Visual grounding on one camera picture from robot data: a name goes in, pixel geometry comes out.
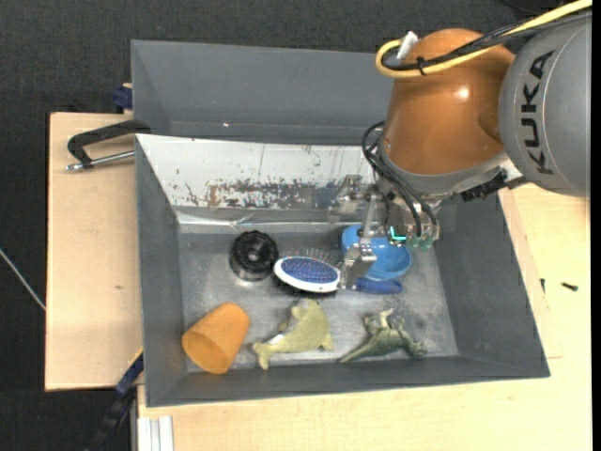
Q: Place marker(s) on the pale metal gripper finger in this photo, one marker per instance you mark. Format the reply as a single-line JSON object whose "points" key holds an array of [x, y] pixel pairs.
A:
{"points": [[359, 263], [352, 197]]}

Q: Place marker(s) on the blue bowl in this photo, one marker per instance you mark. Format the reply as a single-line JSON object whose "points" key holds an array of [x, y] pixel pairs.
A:
{"points": [[392, 259]]}

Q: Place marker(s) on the blue and white hairbrush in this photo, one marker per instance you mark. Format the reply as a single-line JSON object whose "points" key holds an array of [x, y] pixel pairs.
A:
{"points": [[305, 271]]}

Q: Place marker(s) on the green toy dinosaur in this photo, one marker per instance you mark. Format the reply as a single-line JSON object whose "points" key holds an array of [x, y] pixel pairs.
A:
{"points": [[385, 341]]}

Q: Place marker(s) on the yellow-green toy dolphin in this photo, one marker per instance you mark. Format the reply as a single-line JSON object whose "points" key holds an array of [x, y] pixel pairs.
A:
{"points": [[305, 331]]}

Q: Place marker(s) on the black ribbed round cap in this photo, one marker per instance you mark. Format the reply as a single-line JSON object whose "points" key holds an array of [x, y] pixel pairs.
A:
{"points": [[253, 255]]}

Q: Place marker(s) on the grey metal bin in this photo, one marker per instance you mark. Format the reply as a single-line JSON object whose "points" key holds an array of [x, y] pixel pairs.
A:
{"points": [[291, 87]]}

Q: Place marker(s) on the orange cup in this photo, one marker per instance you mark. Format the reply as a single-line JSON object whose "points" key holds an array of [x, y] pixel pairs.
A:
{"points": [[216, 338]]}

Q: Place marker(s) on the small black screw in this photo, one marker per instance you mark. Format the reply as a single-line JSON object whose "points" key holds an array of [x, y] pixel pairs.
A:
{"points": [[571, 287]]}

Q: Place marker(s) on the pale wood flat board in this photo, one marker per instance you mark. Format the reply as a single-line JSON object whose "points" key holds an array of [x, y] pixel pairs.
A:
{"points": [[89, 252]]}

